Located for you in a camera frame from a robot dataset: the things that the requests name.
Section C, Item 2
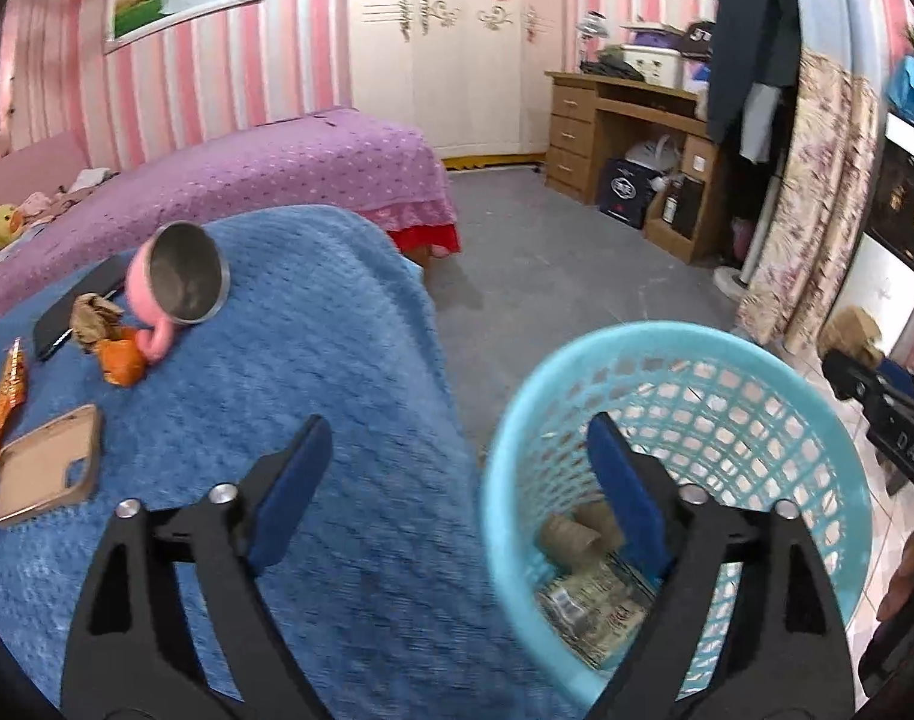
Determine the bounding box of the pink cloth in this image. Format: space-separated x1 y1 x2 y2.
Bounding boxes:
18 191 61 223

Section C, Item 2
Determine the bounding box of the black bottle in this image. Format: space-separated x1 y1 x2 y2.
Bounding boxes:
662 175 706 238

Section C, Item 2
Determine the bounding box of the desk lamp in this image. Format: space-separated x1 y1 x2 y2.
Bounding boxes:
576 11 609 73

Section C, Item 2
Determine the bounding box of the dark cloth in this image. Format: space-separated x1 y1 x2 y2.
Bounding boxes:
580 52 646 84

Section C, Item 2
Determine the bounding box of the navy box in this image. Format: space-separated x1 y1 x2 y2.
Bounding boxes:
597 157 657 230

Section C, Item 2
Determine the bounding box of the pink cup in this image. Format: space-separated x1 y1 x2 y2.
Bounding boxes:
124 221 231 362

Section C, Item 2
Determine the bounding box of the dark hanging jacket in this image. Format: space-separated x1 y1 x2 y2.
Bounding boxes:
705 0 804 163

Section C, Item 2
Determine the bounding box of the pink headboard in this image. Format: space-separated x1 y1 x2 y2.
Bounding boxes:
0 129 91 200

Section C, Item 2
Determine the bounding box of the white fan stand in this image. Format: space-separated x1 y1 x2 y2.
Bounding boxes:
711 165 789 298

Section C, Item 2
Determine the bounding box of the white wardrobe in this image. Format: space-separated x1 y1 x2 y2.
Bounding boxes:
344 0 567 163

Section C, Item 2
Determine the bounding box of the pale blue curtain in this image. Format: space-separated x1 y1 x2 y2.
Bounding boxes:
790 0 905 92

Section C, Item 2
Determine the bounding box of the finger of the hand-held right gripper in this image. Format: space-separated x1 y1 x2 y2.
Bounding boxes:
875 358 914 395
822 349 882 402

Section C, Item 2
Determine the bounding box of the black cap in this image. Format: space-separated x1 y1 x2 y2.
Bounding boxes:
681 18 717 58

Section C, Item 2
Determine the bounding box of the blue fleece blanket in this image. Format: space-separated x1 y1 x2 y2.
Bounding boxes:
0 204 578 720

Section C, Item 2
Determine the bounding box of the white appliance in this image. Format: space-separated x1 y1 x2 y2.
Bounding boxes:
625 136 687 182

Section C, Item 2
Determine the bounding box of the cardboard box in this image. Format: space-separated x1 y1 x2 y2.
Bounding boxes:
820 307 886 369

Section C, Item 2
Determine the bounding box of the black phone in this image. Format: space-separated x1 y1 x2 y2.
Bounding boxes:
33 255 133 363

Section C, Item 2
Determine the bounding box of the wooden desk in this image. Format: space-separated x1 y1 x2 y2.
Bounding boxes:
543 71 729 266

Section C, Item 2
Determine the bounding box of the purple bag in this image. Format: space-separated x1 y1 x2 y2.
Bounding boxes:
625 21 687 50

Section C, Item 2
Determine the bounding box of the silver snack wrapper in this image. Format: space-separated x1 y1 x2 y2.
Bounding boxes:
536 559 651 669

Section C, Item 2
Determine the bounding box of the white cabinet with black door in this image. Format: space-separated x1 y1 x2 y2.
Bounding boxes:
839 112 914 362

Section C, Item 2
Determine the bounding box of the tan phone case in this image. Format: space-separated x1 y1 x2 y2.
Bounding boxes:
0 403 103 528

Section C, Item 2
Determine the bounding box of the orange snack packet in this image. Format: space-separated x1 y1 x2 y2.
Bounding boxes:
0 337 31 467

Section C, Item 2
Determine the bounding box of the crumpled brown paper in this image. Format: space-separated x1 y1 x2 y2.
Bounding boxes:
68 292 125 353

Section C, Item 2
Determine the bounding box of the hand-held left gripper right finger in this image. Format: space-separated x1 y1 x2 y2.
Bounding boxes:
584 412 857 720

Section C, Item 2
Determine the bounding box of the bed with purple bedspread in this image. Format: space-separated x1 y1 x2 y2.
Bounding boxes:
0 106 462 331

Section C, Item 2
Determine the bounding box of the white storage box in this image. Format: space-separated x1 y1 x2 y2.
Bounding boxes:
621 43 687 88

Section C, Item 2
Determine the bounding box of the brown cardboard tube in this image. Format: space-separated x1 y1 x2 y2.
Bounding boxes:
539 514 601 564
573 502 625 549

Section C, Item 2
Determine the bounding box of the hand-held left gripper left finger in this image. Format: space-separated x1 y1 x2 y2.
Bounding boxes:
59 414 334 720

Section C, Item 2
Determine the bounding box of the turquoise plastic basket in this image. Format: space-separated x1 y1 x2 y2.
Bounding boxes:
479 321 875 703

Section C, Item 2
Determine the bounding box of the orange peel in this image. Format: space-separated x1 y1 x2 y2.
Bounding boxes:
96 325 148 389

